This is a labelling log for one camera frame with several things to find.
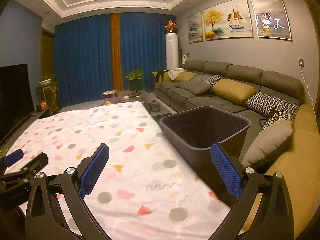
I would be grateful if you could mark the white cloth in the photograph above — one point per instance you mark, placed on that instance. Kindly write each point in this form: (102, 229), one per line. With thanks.
(175, 73)

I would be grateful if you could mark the plump grey pillow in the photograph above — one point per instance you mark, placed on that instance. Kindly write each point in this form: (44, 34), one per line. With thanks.
(267, 140)

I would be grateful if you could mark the dark ashtray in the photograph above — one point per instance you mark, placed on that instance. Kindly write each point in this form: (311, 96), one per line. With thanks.
(153, 107)

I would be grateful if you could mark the trailing plant on gold stand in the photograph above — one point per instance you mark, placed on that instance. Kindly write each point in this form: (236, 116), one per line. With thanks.
(47, 85)

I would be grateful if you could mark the black cloth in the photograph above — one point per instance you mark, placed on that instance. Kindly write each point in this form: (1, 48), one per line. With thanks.
(160, 76)

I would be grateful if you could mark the green plant in dark pot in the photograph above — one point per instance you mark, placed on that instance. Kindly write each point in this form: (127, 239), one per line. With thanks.
(135, 80)

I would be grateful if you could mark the large yellow pillow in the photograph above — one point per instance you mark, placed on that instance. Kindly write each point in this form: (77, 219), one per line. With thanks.
(232, 90)

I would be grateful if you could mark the grey plastic bin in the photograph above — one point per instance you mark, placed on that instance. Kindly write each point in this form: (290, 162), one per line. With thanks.
(205, 130)

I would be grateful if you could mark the grey television cabinet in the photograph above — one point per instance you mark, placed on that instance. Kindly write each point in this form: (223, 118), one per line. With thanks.
(37, 116)

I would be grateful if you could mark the blue curtain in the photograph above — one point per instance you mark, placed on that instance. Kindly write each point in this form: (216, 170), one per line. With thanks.
(82, 62)
(142, 50)

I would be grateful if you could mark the white standing air conditioner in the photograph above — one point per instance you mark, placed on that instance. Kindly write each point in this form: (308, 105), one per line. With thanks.
(172, 51)

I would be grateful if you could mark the black television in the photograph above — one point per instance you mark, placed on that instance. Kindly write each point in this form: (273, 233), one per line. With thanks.
(13, 92)

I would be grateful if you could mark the small landscape painting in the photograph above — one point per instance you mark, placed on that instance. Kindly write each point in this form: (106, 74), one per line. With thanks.
(195, 28)

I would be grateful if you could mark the small yellow pillow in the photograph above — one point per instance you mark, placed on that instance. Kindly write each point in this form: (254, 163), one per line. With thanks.
(185, 76)

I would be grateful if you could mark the flat grey pillow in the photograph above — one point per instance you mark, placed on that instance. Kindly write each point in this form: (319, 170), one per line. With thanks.
(195, 86)

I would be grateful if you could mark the flat printed box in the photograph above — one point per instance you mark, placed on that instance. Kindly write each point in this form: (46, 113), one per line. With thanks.
(109, 94)

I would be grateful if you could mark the black white patterned pillow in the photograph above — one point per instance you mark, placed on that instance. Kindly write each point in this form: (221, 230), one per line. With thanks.
(282, 117)
(208, 79)
(265, 101)

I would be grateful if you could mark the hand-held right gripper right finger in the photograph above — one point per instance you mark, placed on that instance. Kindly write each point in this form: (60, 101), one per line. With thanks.
(226, 170)

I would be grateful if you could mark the large sailboat painting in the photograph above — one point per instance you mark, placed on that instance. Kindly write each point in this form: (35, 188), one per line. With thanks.
(228, 21)

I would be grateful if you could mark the white handheld device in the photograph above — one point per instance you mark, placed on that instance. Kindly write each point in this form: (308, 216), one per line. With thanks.
(184, 59)

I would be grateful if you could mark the orange flower arrangement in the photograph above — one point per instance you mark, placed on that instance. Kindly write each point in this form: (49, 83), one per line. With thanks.
(170, 26)

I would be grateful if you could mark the black pouch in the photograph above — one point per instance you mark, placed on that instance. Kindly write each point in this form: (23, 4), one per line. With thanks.
(272, 113)

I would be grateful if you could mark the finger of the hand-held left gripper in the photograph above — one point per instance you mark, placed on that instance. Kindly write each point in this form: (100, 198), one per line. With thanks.
(13, 157)
(37, 161)

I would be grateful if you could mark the white patterned tablecloth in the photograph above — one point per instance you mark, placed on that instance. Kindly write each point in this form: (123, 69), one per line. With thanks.
(125, 142)

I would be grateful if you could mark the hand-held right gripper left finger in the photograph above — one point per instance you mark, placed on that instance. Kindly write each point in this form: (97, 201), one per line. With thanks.
(93, 167)

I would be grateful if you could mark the yellow sofa cushion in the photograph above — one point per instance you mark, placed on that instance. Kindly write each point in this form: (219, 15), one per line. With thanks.
(287, 165)

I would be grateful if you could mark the dark coffee table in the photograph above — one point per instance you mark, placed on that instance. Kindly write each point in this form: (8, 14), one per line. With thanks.
(162, 111)

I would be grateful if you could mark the purple abstract painting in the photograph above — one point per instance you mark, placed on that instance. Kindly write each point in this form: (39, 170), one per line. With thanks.
(272, 16)

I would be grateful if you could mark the orange curtain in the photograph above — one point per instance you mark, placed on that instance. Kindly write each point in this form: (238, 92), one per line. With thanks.
(116, 52)

